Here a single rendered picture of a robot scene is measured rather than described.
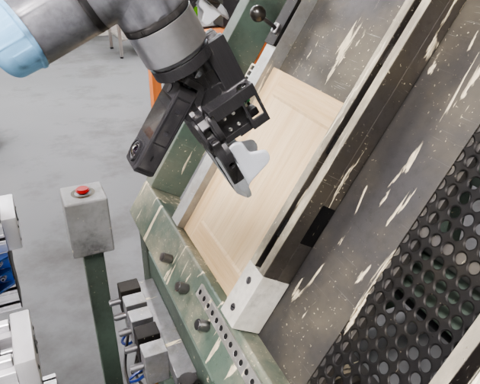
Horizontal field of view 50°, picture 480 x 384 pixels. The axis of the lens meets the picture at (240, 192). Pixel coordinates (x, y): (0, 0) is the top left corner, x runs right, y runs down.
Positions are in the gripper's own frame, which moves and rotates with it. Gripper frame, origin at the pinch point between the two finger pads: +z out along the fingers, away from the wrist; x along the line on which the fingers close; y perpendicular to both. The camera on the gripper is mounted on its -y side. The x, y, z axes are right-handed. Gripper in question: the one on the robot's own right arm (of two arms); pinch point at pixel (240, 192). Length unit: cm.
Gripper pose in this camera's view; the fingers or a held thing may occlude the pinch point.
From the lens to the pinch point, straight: 67.6
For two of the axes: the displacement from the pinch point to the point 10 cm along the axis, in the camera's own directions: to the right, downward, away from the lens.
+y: 8.1, -5.8, 1.0
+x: -4.1, -4.3, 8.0
